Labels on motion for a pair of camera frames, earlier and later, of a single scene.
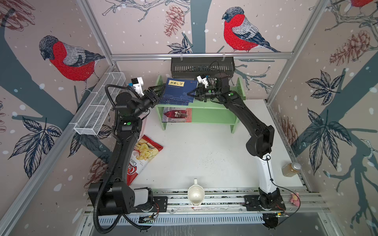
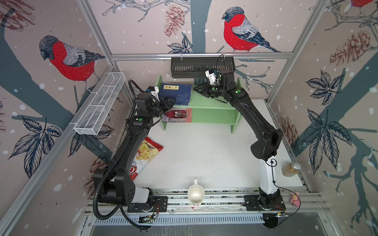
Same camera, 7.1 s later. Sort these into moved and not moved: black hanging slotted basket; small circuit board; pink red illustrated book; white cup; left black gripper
Moved: left black gripper
Not moved: small circuit board; white cup; black hanging slotted basket; pink red illustrated book
